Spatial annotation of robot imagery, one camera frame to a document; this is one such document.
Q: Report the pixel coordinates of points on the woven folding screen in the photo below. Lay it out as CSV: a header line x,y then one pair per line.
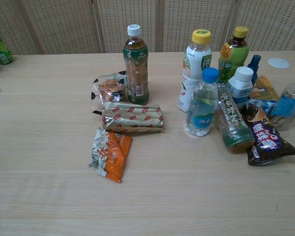
x,y
147,24

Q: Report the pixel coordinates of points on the green tea bottle white cap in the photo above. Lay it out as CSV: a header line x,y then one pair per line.
x,y
136,73

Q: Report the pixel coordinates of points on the clear wrapped bread bun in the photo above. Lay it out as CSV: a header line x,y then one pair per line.
x,y
110,88

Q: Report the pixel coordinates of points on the white drink bottle yellow cap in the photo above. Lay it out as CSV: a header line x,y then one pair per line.
x,y
193,68

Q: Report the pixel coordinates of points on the small water bottle blue cap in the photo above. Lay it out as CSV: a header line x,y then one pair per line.
x,y
201,108

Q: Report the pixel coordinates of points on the dark blue cap bottle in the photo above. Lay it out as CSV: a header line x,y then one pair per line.
x,y
255,65

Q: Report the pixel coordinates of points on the silver red-print snack pack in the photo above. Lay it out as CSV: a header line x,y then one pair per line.
x,y
132,118

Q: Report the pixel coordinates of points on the orange yellow snack bag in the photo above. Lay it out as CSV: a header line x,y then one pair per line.
x,y
263,89

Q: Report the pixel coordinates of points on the green package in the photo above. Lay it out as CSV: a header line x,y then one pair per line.
x,y
0,49

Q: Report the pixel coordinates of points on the orange white snack packet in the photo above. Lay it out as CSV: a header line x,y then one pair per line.
x,y
110,152

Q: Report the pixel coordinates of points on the small white cap bottle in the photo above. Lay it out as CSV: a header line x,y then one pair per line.
x,y
240,87

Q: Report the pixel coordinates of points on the dark purple snack bag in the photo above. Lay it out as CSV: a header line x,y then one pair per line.
x,y
265,137

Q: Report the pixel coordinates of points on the lying clear blue-label bottle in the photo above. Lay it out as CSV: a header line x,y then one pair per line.
x,y
288,107

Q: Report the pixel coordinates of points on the lying green tea bottle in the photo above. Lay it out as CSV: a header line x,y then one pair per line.
x,y
232,123

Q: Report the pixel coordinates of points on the green drink bottle yellow cap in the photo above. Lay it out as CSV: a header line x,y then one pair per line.
x,y
233,59

